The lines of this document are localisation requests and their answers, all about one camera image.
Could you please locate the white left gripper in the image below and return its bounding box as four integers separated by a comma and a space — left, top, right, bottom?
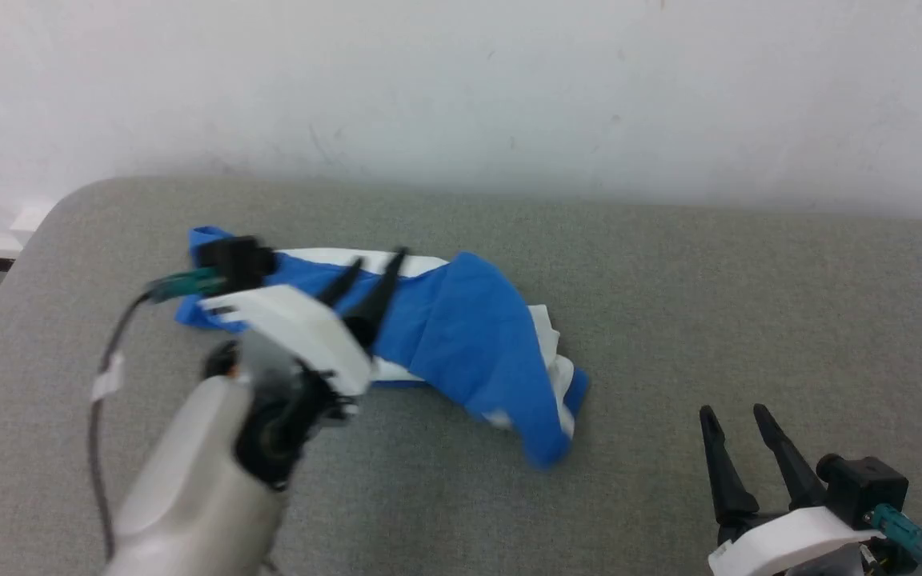
201, 247, 410, 398

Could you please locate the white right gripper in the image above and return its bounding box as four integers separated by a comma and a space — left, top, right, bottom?
699, 403, 883, 576

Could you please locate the blue and white garment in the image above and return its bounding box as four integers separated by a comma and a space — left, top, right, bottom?
174, 226, 590, 470

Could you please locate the grey fabric sofa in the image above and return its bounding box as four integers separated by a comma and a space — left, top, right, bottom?
0, 176, 922, 576

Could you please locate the right green-plug black cable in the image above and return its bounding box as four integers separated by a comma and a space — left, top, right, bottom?
864, 504, 922, 576

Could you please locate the green-plug black cable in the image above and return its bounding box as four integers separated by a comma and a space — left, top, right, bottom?
864, 504, 922, 576
88, 268, 226, 561

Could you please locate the left green-plug black cable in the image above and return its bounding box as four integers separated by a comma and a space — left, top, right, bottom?
88, 268, 226, 561

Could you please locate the white cable label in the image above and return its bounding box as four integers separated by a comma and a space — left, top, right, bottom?
91, 352, 126, 402

